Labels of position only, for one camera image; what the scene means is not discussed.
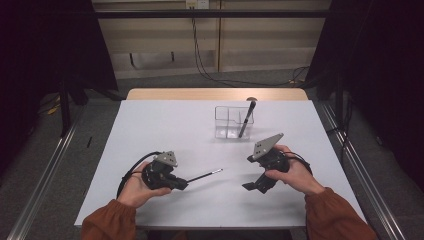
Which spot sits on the small black floor object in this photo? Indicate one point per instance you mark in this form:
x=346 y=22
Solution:
x=89 y=142

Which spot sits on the person's right hand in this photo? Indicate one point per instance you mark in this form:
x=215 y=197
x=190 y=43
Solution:
x=298 y=176

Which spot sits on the person's left hand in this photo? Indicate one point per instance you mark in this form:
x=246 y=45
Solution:
x=135 y=190

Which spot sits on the thin black makeup brush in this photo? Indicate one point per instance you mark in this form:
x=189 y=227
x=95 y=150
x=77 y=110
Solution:
x=205 y=175

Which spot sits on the clear plastic organizer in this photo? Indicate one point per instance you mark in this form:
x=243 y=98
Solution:
x=226 y=130

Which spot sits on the black curtain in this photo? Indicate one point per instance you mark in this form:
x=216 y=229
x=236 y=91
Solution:
x=383 y=66
x=40 y=50

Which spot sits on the metal floor rail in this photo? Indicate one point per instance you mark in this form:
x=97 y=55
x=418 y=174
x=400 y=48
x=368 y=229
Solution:
x=43 y=186
x=366 y=180

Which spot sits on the white wall socket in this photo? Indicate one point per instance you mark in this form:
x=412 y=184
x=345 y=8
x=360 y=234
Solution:
x=198 y=3

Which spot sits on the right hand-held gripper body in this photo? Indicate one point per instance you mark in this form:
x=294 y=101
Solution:
x=266 y=150

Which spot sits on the black metal stand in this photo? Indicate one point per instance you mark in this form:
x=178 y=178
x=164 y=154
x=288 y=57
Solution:
x=65 y=110

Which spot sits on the white table cover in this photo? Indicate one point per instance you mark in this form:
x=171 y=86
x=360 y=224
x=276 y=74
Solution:
x=206 y=206

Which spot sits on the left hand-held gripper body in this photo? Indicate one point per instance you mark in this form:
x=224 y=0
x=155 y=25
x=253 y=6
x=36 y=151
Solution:
x=158 y=175

